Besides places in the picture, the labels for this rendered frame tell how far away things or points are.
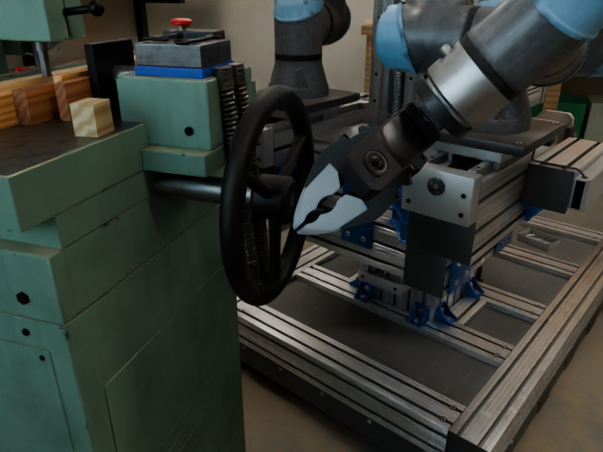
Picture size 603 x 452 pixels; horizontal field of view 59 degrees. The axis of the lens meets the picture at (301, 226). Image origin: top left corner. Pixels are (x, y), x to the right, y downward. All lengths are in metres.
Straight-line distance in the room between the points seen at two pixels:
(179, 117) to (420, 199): 0.48
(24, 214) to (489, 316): 1.30
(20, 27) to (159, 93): 0.20
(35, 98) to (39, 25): 0.09
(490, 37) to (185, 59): 0.37
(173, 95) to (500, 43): 0.40
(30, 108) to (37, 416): 0.40
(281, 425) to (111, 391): 0.79
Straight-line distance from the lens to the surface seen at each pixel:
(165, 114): 0.72
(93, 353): 0.73
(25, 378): 0.78
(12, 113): 0.79
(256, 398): 1.58
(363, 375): 1.31
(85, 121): 0.69
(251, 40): 4.42
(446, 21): 0.63
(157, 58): 0.73
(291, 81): 1.30
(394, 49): 0.64
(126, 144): 0.71
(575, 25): 0.51
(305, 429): 1.49
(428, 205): 0.98
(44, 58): 0.84
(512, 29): 0.50
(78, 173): 0.65
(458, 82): 0.51
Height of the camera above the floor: 1.07
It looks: 25 degrees down
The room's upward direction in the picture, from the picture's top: straight up
